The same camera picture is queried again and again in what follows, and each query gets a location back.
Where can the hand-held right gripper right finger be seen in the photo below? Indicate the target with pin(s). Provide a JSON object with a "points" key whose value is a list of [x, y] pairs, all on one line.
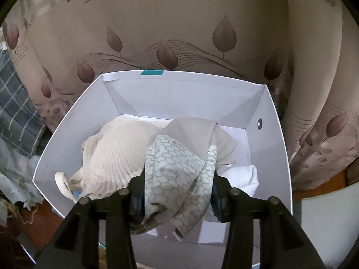
{"points": [[217, 201]]}

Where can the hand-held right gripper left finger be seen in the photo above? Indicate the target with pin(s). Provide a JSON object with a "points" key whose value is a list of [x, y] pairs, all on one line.
{"points": [[137, 201]]}

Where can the honeycomb print underwear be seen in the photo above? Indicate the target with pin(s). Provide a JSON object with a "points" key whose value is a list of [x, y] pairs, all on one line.
{"points": [[174, 179]]}

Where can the white paper bag teal print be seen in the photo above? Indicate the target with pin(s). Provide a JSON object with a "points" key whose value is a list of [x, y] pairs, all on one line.
{"points": [[182, 98]]}

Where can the white underwear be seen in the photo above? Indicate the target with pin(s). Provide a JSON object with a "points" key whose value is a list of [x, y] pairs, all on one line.
{"points": [[241, 179]]}

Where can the beige ribbed underwear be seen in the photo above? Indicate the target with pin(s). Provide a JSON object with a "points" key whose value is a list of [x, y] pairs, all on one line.
{"points": [[117, 157]]}

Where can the plain beige underwear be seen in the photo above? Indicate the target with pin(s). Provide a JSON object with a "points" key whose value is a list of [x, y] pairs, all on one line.
{"points": [[196, 134]]}

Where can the bed with grey sheet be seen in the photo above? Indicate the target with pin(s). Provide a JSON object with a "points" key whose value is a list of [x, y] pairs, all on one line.
{"points": [[331, 224]]}

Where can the white plastic bags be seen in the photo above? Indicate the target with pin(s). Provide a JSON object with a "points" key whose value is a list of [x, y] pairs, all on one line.
{"points": [[14, 179]]}

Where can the grey plaid cloth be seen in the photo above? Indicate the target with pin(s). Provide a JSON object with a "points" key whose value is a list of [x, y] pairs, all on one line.
{"points": [[16, 103]]}

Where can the beige leaf print curtain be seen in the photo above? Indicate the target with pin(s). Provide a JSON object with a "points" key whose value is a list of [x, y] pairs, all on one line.
{"points": [[168, 19]]}

